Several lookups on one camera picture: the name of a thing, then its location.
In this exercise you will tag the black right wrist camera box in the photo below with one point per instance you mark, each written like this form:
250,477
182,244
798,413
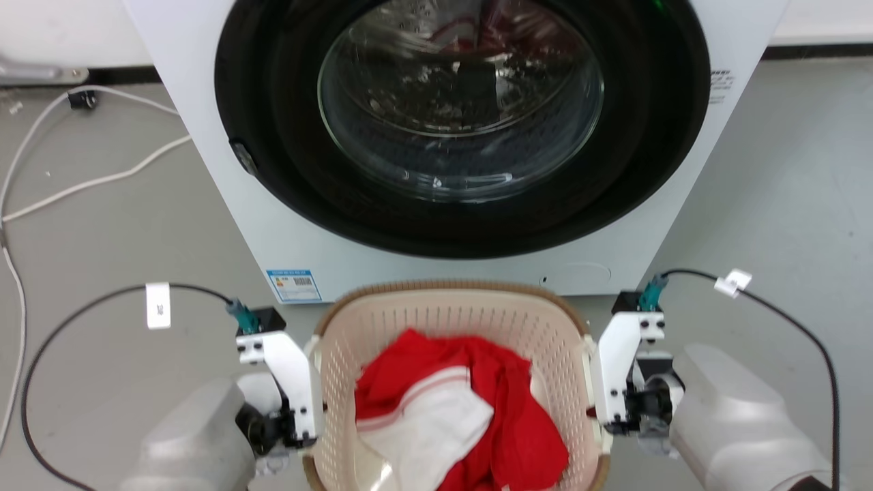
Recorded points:
625,303

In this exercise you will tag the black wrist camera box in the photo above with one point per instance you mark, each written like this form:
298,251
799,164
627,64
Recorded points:
271,319
625,303

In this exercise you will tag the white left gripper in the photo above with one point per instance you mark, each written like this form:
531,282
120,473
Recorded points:
290,375

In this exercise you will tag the grey flat floor object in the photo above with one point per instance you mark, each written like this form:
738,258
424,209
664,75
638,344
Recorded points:
41,71

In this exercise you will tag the white front-load washing machine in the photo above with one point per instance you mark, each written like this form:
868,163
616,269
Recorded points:
286,232

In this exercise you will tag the white cloth with red stripes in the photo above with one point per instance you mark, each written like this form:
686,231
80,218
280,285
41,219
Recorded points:
436,423

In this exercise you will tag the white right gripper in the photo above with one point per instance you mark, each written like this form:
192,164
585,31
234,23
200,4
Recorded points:
617,361

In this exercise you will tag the black round washer door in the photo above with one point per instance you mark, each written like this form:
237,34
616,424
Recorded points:
634,157

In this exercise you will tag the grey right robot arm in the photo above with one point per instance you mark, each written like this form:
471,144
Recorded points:
736,416

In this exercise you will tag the blue energy label sticker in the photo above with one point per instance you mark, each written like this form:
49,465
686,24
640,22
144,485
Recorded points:
294,285

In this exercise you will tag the red garment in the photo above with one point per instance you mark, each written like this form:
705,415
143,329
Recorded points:
518,423

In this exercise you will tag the beige perforated laundry basket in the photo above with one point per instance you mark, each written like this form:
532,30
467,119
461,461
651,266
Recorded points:
436,317

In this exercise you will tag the red clothes inside drum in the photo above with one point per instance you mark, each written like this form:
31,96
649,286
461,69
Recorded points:
491,27

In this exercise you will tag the printed text washer sticker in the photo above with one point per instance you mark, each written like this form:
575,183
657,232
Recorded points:
720,85

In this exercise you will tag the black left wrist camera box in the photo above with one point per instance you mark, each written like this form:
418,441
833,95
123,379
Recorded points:
271,319

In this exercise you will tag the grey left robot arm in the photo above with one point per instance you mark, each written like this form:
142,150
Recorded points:
194,443

